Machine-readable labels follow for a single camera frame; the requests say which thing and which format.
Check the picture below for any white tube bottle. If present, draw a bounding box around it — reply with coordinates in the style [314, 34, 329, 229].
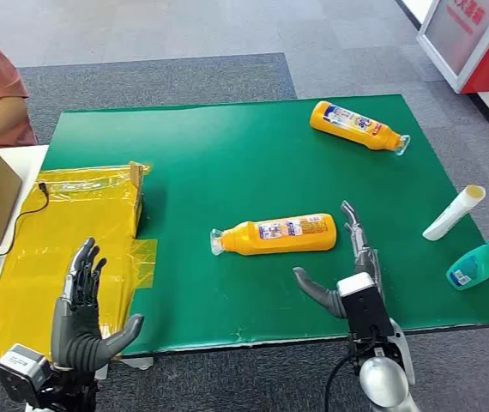
[422, 185, 487, 243]

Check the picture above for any red and white sign board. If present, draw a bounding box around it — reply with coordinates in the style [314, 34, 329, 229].
[415, 0, 489, 95]

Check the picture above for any green table mat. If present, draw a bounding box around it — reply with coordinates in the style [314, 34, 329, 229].
[40, 94, 489, 357]

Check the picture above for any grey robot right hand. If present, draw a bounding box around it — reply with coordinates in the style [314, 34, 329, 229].
[292, 200, 385, 319]

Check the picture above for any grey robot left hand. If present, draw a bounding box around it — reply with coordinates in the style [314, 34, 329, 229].
[50, 237, 145, 374]

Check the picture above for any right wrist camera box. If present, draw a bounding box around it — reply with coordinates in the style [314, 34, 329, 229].
[336, 272, 396, 343]

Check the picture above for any teal bottle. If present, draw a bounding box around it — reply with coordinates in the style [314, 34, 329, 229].
[445, 239, 489, 292]

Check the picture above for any white side table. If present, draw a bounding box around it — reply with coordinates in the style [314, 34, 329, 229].
[0, 144, 51, 346]

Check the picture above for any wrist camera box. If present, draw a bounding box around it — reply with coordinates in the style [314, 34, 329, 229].
[336, 272, 396, 343]
[0, 343, 53, 406]

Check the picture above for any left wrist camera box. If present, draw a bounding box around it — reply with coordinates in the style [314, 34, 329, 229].
[0, 343, 53, 406]

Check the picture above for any thin black cable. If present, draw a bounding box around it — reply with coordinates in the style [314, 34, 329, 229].
[3, 181, 51, 257]

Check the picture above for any orange bottle with clear cap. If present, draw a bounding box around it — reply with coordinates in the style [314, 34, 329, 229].
[209, 213, 338, 258]
[308, 100, 412, 157]

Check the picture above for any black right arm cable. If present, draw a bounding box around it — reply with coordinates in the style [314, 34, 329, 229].
[324, 326, 378, 412]

